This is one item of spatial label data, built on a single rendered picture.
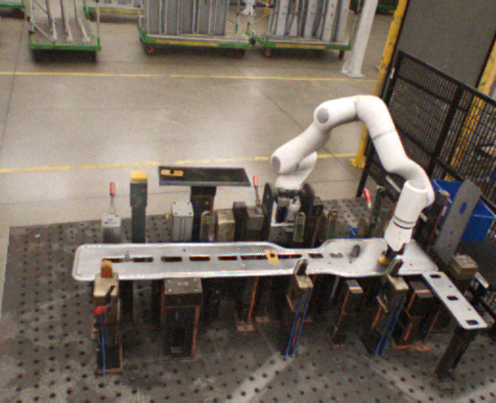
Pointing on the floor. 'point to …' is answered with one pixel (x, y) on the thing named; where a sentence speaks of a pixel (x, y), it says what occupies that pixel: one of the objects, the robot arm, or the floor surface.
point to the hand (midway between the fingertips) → (390, 254)
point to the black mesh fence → (456, 157)
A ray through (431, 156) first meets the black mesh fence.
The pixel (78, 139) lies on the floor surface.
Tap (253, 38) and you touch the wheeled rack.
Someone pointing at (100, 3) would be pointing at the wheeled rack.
